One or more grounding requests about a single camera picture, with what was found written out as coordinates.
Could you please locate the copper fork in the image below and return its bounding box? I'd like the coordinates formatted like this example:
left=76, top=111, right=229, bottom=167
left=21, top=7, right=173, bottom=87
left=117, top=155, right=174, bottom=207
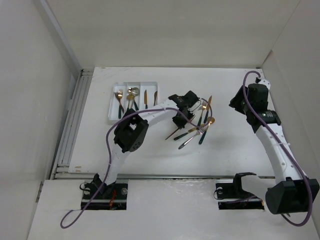
left=165, top=128, right=180, bottom=141
left=114, top=91, right=124, bottom=113

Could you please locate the gold fork green handle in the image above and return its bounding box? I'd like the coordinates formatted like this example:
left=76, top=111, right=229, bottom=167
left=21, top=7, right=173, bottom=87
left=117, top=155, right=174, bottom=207
left=197, top=100, right=207, bottom=126

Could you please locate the gold knife green handle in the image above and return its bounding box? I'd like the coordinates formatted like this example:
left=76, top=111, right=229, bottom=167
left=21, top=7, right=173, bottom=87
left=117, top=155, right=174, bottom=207
left=144, top=90, right=148, bottom=109
left=173, top=127, right=200, bottom=141
left=203, top=95, right=212, bottom=124

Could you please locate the copper knife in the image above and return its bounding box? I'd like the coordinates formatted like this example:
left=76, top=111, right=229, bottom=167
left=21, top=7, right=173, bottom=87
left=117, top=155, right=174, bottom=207
left=153, top=91, right=158, bottom=106

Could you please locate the gold spoon green handle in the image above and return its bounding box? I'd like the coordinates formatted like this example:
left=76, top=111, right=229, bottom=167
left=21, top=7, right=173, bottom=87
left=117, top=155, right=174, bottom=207
left=130, top=98, right=139, bottom=111
left=126, top=94, right=134, bottom=110
left=198, top=117, right=215, bottom=145

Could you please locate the silver spoon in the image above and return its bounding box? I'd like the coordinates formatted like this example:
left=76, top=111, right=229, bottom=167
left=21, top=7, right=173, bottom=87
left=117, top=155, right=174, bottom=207
left=128, top=87, right=140, bottom=99

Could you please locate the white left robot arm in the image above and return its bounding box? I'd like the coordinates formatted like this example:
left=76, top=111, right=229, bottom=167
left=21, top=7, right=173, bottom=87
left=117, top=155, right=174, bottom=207
left=92, top=90, right=200, bottom=199

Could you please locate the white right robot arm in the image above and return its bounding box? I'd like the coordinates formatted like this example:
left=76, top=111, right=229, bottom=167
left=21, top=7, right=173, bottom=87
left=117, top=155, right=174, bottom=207
left=229, top=78, right=320, bottom=215

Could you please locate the silver fork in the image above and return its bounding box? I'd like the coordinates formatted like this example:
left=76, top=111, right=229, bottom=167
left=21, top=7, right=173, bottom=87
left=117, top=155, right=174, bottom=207
left=178, top=126, right=208, bottom=150

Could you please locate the white cutlery tray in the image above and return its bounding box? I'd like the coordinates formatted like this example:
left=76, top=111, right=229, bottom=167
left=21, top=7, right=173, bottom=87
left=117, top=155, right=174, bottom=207
left=107, top=81, right=158, bottom=123

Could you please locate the gold fork in tray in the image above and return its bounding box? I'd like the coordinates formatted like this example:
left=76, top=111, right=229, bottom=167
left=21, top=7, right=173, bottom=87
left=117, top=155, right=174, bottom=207
left=115, top=89, right=124, bottom=119

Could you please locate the copper fork in tray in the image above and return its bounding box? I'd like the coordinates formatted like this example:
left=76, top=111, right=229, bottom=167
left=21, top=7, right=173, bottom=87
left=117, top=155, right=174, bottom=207
left=114, top=91, right=124, bottom=113

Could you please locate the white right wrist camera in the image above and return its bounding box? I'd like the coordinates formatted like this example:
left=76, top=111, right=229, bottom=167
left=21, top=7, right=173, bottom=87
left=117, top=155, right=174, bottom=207
left=255, top=77, right=271, bottom=90

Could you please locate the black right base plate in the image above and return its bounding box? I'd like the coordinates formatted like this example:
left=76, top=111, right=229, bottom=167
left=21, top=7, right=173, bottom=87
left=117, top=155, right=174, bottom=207
left=213, top=180, right=265, bottom=210

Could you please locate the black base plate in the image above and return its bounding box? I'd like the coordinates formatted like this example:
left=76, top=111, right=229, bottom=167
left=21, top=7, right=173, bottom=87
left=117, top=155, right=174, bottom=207
left=213, top=180, right=265, bottom=210
left=79, top=182, right=128, bottom=211

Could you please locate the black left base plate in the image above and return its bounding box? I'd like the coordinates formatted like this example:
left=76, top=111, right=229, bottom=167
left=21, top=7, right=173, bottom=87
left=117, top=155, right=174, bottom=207
left=79, top=182, right=128, bottom=211

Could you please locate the aluminium rail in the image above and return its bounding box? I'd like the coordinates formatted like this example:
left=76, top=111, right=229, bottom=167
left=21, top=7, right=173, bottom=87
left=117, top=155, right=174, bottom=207
left=48, top=68, right=94, bottom=180

